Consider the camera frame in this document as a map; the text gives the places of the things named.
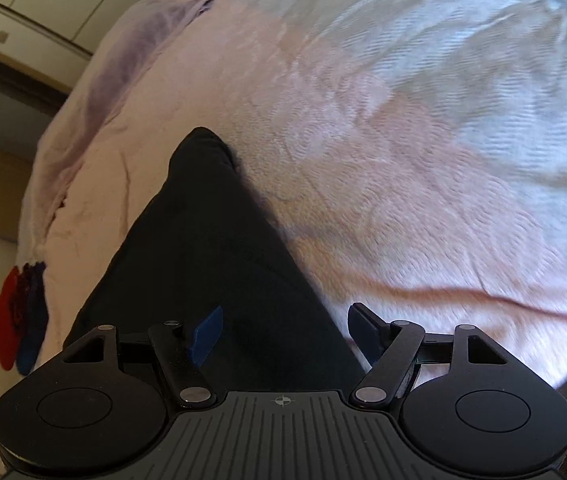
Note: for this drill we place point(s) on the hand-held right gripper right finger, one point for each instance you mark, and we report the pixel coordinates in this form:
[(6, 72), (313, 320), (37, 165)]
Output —
[(366, 330)]

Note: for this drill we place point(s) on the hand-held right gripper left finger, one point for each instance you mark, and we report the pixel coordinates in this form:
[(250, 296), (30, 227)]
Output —
[(208, 332)]

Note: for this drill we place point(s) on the black pants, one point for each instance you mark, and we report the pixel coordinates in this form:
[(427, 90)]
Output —
[(213, 240)]

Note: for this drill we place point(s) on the blue cloth item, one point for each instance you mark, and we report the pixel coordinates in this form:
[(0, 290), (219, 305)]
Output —
[(33, 325)]

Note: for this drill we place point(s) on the herringbone pastel blanket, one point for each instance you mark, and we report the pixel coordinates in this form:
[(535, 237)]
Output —
[(413, 160)]

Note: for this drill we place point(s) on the pink bed sheet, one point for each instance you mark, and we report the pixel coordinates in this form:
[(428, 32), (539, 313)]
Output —
[(113, 170)]

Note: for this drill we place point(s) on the white wardrobe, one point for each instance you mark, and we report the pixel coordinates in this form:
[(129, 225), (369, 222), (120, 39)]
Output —
[(48, 5)]

